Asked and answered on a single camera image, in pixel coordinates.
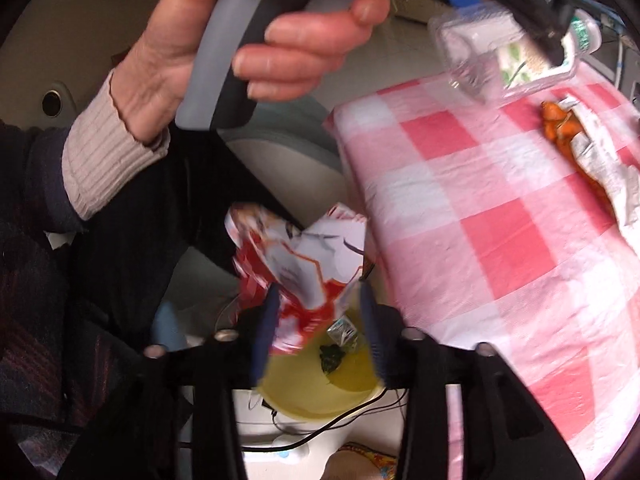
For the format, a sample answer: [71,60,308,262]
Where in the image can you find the small silver foil wrapper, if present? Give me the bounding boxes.
[326,317,359,349]

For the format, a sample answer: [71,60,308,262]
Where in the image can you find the round cushioned stool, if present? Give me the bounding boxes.
[217,92,351,211]

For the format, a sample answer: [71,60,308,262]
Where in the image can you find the person's left forearm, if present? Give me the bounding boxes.
[0,70,171,241]

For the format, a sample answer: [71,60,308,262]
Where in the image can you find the clear plastic bottle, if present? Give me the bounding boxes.
[429,2,603,106]

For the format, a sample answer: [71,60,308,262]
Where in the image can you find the pink checkered tablecloth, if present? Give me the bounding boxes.
[324,67,640,478]

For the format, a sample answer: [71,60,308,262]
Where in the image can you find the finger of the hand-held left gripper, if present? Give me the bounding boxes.
[520,5,576,68]

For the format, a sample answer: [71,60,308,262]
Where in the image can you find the black cable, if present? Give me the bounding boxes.
[180,387,408,453]

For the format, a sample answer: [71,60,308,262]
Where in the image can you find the patterned slipper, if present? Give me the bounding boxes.
[322,442,401,480]

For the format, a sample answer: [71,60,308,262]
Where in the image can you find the dark green scrap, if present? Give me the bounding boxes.
[319,344,347,374]

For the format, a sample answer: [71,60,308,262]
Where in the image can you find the yellow plastic basin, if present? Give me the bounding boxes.
[257,305,388,418]

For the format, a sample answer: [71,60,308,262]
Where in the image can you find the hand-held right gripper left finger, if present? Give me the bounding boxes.
[57,285,282,480]

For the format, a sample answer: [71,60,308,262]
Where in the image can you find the orange silver snack wrapper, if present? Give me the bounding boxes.
[540,99,640,228]

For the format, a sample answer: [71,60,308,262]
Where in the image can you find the red white snack wrapper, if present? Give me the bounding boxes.
[224,201,377,356]

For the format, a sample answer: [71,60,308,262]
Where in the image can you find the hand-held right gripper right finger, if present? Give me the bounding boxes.
[357,285,586,480]

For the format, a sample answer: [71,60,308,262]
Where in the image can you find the light blue container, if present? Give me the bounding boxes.
[152,304,189,354]

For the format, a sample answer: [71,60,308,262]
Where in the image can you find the person's left hand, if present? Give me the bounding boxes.
[112,0,392,146]

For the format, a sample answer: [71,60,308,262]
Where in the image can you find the person's dark clothing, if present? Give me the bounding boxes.
[0,120,311,480]

